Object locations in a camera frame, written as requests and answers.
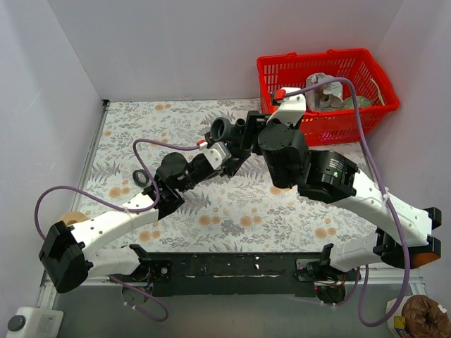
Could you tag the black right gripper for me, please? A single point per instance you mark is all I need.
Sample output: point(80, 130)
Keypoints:
point(254, 127)

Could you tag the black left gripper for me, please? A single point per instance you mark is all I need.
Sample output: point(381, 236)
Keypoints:
point(233, 155)

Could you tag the grey tee pipe fitting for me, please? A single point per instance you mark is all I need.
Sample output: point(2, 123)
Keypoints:
point(222, 130)

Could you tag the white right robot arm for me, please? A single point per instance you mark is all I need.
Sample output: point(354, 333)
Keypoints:
point(403, 236)

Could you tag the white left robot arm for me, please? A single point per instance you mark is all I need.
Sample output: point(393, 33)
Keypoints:
point(74, 253)

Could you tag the floral table mat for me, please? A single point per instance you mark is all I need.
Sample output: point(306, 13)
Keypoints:
point(246, 213)

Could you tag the crumpled grey paper bag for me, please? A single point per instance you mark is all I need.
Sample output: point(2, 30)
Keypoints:
point(327, 97)

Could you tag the green netted melon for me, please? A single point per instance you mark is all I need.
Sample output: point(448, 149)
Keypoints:
point(362, 101)

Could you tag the red plastic basket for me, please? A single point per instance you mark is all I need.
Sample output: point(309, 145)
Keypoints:
point(335, 127)

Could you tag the beige tape roll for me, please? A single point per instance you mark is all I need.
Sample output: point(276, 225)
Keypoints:
point(73, 217)

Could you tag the brown item in white cup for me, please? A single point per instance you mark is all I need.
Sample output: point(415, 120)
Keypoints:
point(418, 316)

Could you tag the white grey button device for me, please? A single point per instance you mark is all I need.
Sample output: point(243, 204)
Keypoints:
point(31, 322)

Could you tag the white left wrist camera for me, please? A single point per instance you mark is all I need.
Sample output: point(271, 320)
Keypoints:
point(216, 154)

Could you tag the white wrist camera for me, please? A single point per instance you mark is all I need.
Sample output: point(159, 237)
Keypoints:
point(289, 107)
point(216, 154)

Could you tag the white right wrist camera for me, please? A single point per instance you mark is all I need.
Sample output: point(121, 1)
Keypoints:
point(289, 107)

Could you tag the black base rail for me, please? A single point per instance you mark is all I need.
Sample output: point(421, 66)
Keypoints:
point(189, 274)

